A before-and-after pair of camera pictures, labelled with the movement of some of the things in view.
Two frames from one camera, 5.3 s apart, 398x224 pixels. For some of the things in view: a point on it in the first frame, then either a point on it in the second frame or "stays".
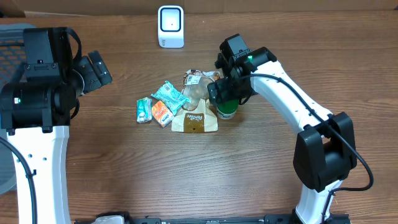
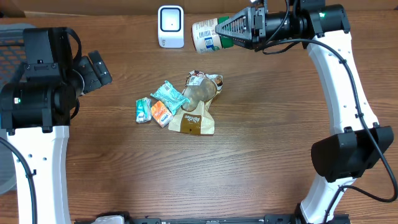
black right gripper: [222, 86] → [249, 37]
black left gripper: [86, 65] stays
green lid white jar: [226, 110] → [206, 39]
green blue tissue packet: [144, 110] stays
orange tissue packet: [161, 114] stays
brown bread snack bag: [198, 115] stays
